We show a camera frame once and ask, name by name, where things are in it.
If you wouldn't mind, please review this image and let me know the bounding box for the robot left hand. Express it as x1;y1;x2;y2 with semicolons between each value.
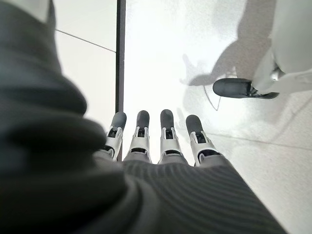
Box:
0;0;290;234

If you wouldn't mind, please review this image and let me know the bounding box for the robot left leg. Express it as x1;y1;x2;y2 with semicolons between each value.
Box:
212;0;312;99

